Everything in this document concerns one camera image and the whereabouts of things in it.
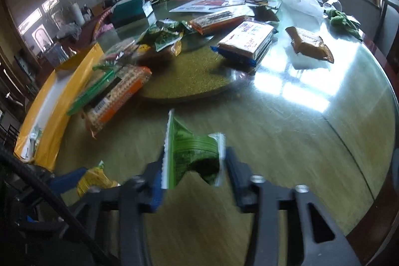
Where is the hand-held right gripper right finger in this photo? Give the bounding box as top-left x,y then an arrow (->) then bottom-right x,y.
225,147 -> 371,266

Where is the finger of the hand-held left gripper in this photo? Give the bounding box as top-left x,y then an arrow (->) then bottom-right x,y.
50,167 -> 88,195

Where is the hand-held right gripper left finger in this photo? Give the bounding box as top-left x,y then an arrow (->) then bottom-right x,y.
67,154 -> 166,266

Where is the small yellow snack packet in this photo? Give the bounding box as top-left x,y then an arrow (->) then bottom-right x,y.
76,161 -> 120,196

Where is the yellow cardboard box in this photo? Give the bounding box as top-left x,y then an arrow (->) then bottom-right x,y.
14,42 -> 105,171

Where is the green white snack packet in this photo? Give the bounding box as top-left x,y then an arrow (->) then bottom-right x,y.
161,109 -> 225,190

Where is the long green snack packet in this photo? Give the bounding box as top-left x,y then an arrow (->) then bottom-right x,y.
66,65 -> 120,116

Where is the orange cracker pack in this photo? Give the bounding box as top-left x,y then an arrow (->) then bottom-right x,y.
83,65 -> 153,139

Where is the green glass turntable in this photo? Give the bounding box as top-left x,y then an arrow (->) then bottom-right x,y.
103,12 -> 278,103

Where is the blue cracker pack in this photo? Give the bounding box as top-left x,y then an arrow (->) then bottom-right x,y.
210,35 -> 276,67

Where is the silver pink snack packet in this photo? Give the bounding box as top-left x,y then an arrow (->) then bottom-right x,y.
100,38 -> 147,67

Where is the white red cracker pack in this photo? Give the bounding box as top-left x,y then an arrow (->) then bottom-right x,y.
218,20 -> 275,55

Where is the grey cloth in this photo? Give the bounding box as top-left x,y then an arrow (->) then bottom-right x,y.
58,22 -> 82,39

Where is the green leaf-print snack packet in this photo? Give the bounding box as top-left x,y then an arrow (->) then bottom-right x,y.
154,30 -> 184,51

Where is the pink cloth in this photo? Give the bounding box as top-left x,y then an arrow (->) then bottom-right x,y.
95,22 -> 114,36

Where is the brown cracker pack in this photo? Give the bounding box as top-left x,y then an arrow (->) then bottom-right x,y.
285,26 -> 335,64

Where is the long orange-edged cracker pack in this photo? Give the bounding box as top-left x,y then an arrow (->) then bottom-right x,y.
189,11 -> 248,36

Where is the white cylinder flask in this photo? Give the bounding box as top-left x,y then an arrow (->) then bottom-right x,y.
69,3 -> 85,26

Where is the dark snack packet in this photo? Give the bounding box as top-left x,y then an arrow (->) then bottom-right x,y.
254,6 -> 279,23

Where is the tissue box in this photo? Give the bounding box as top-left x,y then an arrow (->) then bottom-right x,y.
142,0 -> 155,19

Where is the teal box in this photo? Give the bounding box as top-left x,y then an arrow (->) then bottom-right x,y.
110,0 -> 147,28

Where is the printed paper leaflet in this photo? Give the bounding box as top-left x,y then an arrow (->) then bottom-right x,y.
168,0 -> 247,13

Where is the green cloth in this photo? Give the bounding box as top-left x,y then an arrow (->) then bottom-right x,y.
324,8 -> 364,40

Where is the glass cup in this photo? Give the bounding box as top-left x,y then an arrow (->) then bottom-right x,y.
322,0 -> 343,11

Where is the wooden chair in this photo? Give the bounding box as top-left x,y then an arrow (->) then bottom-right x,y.
379,0 -> 399,61

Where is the black cable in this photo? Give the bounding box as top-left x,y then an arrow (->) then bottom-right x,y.
0,155 -> 119,266

